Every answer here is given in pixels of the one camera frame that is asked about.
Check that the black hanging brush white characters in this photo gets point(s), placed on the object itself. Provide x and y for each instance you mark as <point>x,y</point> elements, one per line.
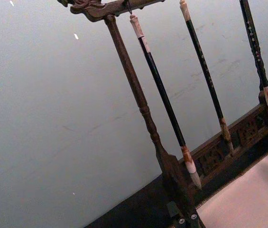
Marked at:
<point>252,40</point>

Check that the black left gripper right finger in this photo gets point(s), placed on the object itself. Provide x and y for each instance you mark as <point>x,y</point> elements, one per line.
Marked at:
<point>194,221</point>

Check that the black hanging brush white tip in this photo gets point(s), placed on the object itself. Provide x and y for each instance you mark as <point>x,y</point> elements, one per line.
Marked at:
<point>159,83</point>

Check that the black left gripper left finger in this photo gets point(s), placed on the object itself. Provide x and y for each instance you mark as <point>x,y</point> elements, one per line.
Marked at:
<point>175,211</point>

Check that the dark wooden brush rack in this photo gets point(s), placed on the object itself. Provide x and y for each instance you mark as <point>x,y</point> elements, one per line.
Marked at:
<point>124,59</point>

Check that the black hanging brush brown tip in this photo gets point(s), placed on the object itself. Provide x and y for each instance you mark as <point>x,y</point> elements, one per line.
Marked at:
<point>205,66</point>

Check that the white felt mat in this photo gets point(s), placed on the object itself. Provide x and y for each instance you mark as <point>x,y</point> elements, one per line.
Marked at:
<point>243,194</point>

